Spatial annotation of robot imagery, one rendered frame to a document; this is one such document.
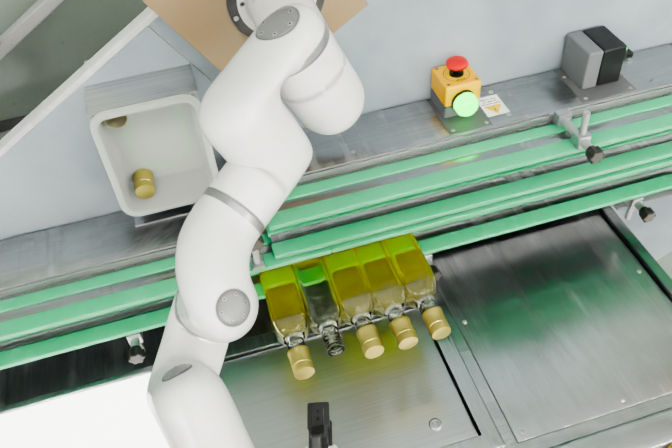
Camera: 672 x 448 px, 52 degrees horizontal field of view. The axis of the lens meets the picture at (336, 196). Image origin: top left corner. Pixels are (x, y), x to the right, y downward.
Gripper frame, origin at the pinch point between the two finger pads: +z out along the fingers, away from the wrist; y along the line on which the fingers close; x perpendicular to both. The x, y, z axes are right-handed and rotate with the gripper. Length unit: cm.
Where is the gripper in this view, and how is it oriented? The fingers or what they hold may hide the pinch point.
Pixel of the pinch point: (320, 423)
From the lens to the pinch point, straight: 108.2
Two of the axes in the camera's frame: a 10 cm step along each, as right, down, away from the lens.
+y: -0.7, -7.1, -7.0
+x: -10.0, 0.7, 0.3
